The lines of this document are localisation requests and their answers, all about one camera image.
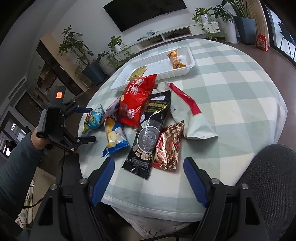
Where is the light blue chip bag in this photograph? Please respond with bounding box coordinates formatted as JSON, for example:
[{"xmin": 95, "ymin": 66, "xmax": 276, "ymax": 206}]
[{"xmin": 82, "ymin": 104, "xmax": 105, "ymax": 134}]

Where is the pink snack wrapper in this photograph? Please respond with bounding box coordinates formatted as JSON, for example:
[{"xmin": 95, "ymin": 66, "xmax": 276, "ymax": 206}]
[{"xmin": 102, "ymin": 96, "xmax": 121, "ymax": 123}]

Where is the blue yellow chip bag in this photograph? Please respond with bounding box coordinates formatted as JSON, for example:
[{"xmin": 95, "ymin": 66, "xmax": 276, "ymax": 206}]
[{"xmin": 102, "ymin": 118, "xmax": 129, "ymax": 157}]

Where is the red star foil snack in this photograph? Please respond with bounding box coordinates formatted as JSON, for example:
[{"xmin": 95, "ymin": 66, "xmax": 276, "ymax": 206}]
[{"xmin": 152, "ymin": 120, "xmax": 184, "ymax": 171}]

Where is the black cereal snack pack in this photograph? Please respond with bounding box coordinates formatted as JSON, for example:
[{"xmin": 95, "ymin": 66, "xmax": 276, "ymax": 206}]
[{"xmin": 122, "ymin": 90, "xmax": 171, "ymax": 180}]

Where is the red chocolate ball bag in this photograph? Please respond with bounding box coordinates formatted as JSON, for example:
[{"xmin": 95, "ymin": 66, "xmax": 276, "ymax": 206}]
[{"xmin": 117, "ymin": 74, "xmax": 158, "ymax": 126}]

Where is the white red long snack pack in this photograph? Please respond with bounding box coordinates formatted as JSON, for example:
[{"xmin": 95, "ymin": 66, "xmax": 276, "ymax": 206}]
[{"xmin": 157, "ymin": 81, "xmax": 218, "ymax": 140}]

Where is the gold foil snack pack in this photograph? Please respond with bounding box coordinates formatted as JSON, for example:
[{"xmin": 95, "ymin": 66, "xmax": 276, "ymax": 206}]
[{"xmin": 128, "ymin": 65, "xmax": 147, "ymax": 81}]

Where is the orange apple snack stick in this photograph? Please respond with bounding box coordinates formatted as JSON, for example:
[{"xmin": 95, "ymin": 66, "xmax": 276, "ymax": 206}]
[{"xmin": 168, "ymin": 49, "xmax": 186, "ymax": 69}]

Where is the person's left forearm sleeve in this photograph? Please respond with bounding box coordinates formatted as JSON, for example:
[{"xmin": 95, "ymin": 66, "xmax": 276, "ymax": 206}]
[{"xmin": 1, "ymin": 133, "xmax": 44, "ymax": 220}]

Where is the person's left hand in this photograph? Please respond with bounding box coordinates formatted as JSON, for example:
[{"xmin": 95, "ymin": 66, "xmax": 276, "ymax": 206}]
[{"xmin": 31, "ymin": 126, "xmax": 52, "ymax": 150}]

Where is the dark blue plant pot left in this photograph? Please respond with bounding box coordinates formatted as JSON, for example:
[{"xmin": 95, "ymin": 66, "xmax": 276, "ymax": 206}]
[{"xmin": 82, "ymin": 61, "xmax": 107, "ymax": 85}]

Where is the dark blue plant pot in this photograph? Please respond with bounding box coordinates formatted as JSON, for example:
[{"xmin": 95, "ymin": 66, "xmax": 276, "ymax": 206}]
[
  {"xmin": 233, "ymin": 16, "xmax": 256, "ymax": 45},
  {"xmin": 82, "ymin": 61, "xmax": 107, "ymax": 85}
]

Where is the white ribbed plant pot left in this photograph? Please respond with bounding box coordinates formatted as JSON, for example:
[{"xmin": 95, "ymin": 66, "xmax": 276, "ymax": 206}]
[{"xmin": 98, "ymin": 55, "xmax": 116, "ymax": 76}]

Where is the green white checkered tablecloth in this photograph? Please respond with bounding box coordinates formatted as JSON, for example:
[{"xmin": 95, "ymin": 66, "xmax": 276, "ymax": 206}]
[{"xmin": 78, "ymin": 38, "xmax": 289, "ymax": 223}]

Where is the white plastic tray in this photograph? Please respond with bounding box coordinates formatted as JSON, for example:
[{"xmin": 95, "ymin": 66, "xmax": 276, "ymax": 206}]
[{"xmin": 110, "ymin": 46, "xmax": 195, "ymax": 91}]

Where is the white tv cabinet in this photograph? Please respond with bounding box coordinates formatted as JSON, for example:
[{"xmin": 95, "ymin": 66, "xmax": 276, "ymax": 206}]
[{"xmin": 126, "ymin": 22, "xmax": 220, "ymax": 53}]

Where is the red box on floor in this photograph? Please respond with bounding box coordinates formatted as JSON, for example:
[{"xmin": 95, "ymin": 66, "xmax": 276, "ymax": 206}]
[{"xmin": 256, "ymin": 34, "xmax": 269, "ymax": 52}]

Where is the white plant pot right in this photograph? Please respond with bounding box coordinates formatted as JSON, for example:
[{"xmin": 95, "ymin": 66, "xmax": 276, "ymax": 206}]
[{"xmin": 218, "ymin": 18, "xmax": 238, "ymax": 44}]

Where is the dark blue plant pot right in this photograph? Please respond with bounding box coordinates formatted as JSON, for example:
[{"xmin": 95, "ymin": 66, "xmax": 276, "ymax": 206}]
[{"xmin": 233, "ymin": 16, "xmax": 256, "ymax": 45}]

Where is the black balcony chair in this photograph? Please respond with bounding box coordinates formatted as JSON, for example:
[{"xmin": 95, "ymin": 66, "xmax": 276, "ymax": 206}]
[{"xmin": 277, "ymin": 22, "xmax": 296, "ymax": 60}]

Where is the black wall television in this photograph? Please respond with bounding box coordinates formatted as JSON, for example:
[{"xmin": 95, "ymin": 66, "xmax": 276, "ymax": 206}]
[{"xmin": 103, "ymin": 0, "xmax": 187, "ymax": 32}]

